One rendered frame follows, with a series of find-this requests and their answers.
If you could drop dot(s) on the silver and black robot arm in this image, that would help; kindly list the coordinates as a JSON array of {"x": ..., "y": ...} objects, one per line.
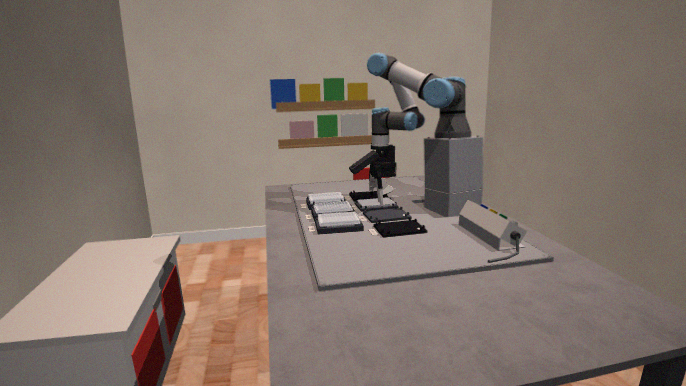
[{"x": 437, "y": 93}]

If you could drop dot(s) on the grey operator panel with coloured keys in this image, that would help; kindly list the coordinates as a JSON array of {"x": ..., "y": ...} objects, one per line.
[{"x": 490, "y": 228}]

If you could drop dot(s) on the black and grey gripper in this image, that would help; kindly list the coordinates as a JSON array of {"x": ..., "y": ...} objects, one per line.
[{"x": 384, "y": 166}]

